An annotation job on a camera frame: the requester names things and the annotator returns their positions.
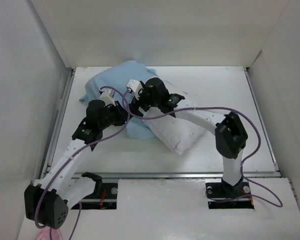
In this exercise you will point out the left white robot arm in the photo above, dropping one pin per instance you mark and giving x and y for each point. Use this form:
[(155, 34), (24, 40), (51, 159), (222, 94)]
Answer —
[(48, 202)]

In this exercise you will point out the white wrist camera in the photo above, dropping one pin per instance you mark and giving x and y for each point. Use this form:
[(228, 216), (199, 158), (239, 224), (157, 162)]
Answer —
[(107, 97), (136, 87)]

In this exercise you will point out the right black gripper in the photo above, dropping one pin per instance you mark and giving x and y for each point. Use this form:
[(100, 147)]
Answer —
[(142, 91)]

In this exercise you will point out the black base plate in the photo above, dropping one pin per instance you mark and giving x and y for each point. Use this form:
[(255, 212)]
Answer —
[(221, 195), (104, 199)]

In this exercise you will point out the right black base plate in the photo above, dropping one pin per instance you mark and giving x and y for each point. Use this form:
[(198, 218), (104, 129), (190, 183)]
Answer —
[(221, 195)]

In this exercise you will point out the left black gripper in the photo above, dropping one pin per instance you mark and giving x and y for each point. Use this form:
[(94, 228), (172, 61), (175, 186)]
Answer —
[(122, 116)]

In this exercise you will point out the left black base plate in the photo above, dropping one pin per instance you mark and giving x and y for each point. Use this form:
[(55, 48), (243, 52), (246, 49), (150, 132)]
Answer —
[(104, 199)]

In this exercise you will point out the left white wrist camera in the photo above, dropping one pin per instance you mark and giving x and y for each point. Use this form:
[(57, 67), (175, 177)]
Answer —
[(107, 97)]

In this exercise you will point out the white pillow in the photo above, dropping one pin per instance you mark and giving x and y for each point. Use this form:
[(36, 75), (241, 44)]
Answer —
[(181, 130)]

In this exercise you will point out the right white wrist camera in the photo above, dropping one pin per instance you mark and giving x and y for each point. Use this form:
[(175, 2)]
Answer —
[(136, 87)]

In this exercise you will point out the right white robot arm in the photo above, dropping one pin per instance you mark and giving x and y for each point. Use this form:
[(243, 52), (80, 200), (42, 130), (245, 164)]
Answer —
[(228, 130)]

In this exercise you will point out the pink cloth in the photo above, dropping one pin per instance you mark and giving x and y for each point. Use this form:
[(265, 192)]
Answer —
[(47, 234)]

